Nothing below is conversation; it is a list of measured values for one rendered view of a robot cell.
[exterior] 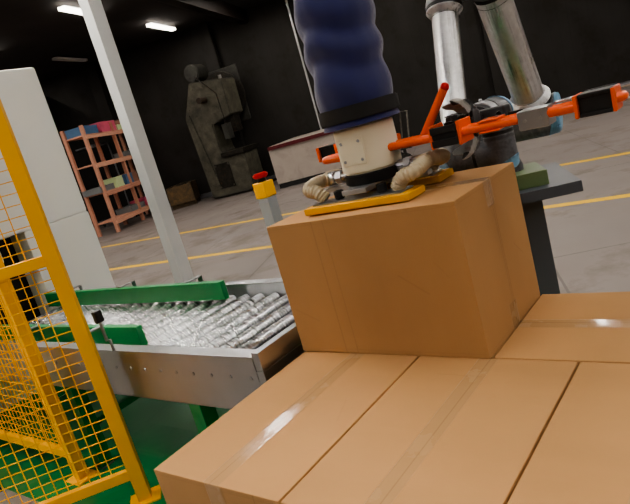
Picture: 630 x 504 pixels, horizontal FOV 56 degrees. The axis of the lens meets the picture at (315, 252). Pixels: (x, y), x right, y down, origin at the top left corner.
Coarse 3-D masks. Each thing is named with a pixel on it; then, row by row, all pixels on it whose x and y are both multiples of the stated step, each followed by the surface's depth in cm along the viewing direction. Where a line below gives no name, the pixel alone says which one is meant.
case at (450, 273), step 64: (448, 192) 147; (512, 192) 162; (320, 256) 165; (384, 256) 152; (448, 256) 141; (512, 256) 159; (320, 320) 173; (384, 320) 159; (448, 320) 147; (512, 320) 156
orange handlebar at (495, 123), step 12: (624, 96) 125; (552, 108) 133; (564, 108) 132; (492, 120) 142; (504, 120) 140; (516, 120) 138; (468, 132) 146; (480, 132) 144; (396, 144) 158; (408, 144) 156; (420, 144) 155; (336, 156) 171
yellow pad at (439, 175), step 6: (450, 168) 169; (432, 174) 165; (438, 174) 164; (444, 174) 165; (450, 174) 168; (414, 180) 167; (420, 180) 166; (426, 180) 165; (432, 180) 164; (438, 180) 163; (390, 186) 172
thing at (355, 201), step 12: (336, 192) 165; (372, 192) 162; (384, 192) 156; (396, 192) 152; (408, 192) 149; (420, 192) 153; (324, 204) 166; (336, 204) 162; (348, 204) 160; (360, 204) 157; (372, 204) 155
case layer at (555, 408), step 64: (576, 320) 151; (320, 384) 156; (384, 384) 146; (448, 384) 137; (512, 384) 130; (576, 384) 123; (192, 448) 142; (256, 448) 134; (320, 448) 126; (384, 448) 120; (448, 448) 114; (512, 448) 108; (576, 448) 103
